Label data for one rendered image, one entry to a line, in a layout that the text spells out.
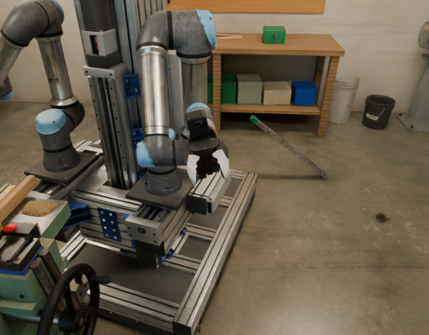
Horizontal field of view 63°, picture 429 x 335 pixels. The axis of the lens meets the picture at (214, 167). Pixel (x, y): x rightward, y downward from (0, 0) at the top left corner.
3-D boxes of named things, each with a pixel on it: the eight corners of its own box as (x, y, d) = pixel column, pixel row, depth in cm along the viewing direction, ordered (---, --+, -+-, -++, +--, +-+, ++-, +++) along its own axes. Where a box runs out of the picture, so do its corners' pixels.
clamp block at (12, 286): (35, 304, 88) (24, 281, 83) (-14, 298, 89) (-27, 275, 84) (64, 260, 100) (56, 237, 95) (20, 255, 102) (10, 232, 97)
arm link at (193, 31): (176, 154, 140) (166, 6, 111) (213, 152, 142) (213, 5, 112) (177, 170, 130) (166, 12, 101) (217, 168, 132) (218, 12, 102)
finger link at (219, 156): (239, 191, 74) (224, 169, 82) (237, 168, 71) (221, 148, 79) (226, 195, 74) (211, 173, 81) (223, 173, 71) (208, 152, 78)
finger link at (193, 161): (200, 200, 74) (206, 175, 81) (195, 177, 70) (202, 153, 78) (185, 201, 74) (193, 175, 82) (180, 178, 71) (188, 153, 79)
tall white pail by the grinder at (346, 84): (354, 125, 371) (364, 82, 346) (324, 124, 373) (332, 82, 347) (347, 113, 396) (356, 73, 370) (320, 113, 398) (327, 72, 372)
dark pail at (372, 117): (392, 131, 359) (400, 106, 344) (364, 130, 361) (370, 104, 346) (383, 119, 384) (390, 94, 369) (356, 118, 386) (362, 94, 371)
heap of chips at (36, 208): (46, 217, 111) (45, 212, 110) (17, 214, 112) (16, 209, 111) (58, 203, 117) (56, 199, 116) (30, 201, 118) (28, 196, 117)
